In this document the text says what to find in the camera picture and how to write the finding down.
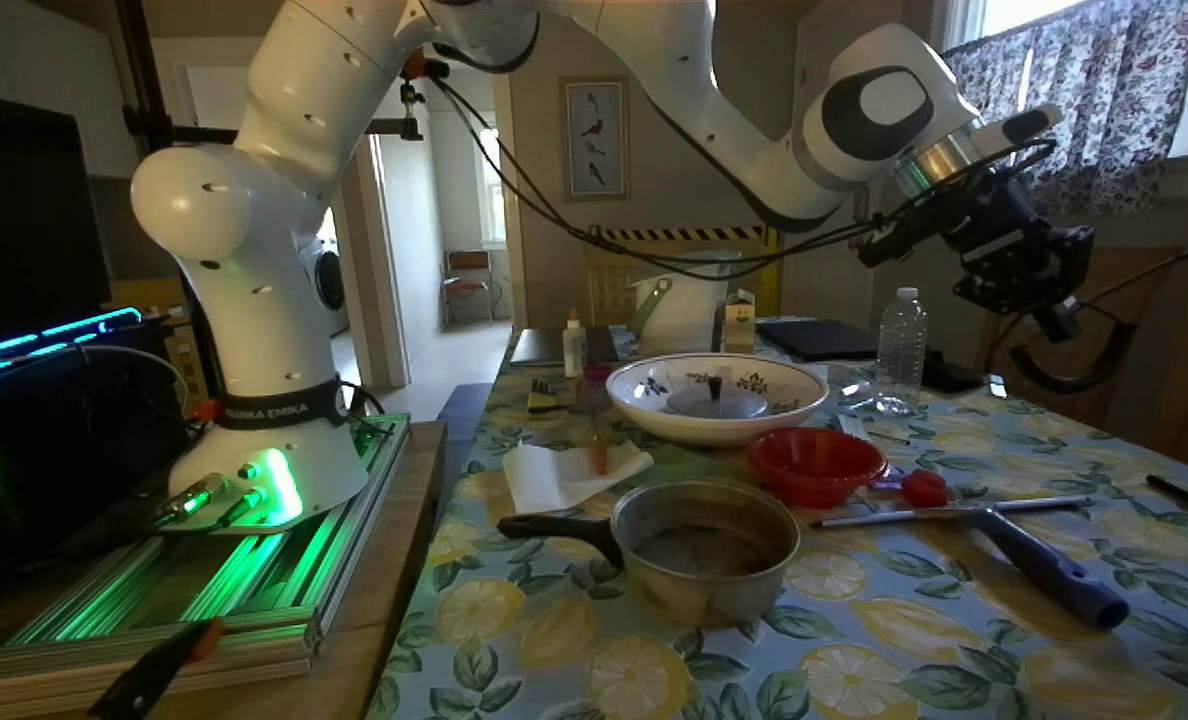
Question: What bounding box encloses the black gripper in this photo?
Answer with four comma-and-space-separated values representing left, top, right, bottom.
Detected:
947, 174, 1101, 346

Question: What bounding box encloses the wooden chair with woven back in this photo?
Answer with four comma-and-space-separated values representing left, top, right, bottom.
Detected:
972, 238, 1188, 431

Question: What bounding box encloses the small black box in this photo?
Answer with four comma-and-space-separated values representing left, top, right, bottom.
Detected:
919, 342, 987, 395

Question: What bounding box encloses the clear plastic water bottle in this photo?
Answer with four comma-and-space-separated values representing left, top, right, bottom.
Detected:
873, 281, 938, 395

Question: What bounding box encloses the clear glass dish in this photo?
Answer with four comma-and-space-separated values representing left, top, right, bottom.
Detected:
830, 362, 923, 421

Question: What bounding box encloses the small red scoop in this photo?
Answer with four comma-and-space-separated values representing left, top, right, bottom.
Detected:
876, 462, 955, 514

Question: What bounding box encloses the floral window curtain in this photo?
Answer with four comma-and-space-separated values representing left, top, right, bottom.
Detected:
942, 0, 1188, 222

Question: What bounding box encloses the black flat tablet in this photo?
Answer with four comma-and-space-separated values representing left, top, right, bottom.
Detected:
754, 310, 885, 362

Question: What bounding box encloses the red plastic bowl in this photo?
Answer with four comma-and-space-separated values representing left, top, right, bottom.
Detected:
744, 424, 891, 514

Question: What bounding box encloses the yellow black striped barrier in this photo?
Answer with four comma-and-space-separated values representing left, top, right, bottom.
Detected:
579, 221, 790, 333

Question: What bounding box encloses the small yellow container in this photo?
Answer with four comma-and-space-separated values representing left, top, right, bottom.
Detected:
716, 285, 763, 354

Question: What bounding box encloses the lemon print tablecloth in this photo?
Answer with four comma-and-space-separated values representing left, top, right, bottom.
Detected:
365, 354, 1188, 720

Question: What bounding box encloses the white shopping bag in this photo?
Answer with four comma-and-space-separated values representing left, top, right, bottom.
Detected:
623, 266, 740, 358

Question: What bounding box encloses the large white bowl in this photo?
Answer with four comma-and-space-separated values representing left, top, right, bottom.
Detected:
600, 346, 837, 450

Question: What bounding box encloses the small white glue bottle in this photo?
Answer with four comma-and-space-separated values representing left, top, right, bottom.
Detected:
556, 307, 593, 385

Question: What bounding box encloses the framed bird picture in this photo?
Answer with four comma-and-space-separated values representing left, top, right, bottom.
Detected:
556, 73, 635, 204

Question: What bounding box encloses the yellow green sponge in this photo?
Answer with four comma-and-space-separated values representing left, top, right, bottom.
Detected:
522, 372, 577, 416

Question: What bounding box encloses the white paper napkin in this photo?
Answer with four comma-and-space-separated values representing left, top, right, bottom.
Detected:
497, 431, 655, 521

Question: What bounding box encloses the small wooden stool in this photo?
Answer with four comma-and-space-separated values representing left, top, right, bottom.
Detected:
440, 249, 506, 333

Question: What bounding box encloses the black case with blue light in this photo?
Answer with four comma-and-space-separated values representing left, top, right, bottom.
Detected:
0, 305, 202, 570

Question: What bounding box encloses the black computer monitor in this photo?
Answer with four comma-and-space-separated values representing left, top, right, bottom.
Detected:
0, 84, 121, 358

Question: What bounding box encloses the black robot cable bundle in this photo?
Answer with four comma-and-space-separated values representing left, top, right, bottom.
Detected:
423, 73, 889, 289

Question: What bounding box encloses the metal pot with black handle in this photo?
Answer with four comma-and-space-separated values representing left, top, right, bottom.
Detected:
497, 475, 808, 628

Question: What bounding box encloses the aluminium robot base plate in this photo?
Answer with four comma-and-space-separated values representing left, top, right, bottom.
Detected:
0, 413, 417, 687

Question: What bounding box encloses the black clamp handle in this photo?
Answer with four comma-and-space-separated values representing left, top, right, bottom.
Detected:
85, 616, 232, 720

